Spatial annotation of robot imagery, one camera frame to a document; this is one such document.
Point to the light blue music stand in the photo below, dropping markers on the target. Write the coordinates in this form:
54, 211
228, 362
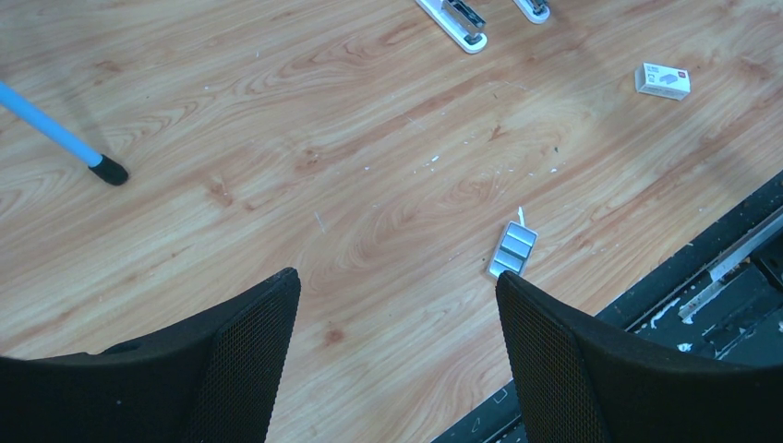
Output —
105, 168

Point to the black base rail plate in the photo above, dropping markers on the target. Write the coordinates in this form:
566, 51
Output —
719, 297

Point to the white stapler tray piece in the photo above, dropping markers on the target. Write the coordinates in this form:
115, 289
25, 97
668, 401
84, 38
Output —
536, 11

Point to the small white staple box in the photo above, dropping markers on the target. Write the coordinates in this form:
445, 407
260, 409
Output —
662, 81

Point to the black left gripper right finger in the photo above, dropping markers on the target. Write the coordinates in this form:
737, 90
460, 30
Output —
579, 379

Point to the white staple tray with staples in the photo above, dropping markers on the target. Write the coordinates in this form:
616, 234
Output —
513, 251

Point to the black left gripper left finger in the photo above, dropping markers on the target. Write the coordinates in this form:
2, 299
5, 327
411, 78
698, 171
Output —
212, 377

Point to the light blue white stapler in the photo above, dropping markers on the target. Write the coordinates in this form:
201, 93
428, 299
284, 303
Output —
459, 21

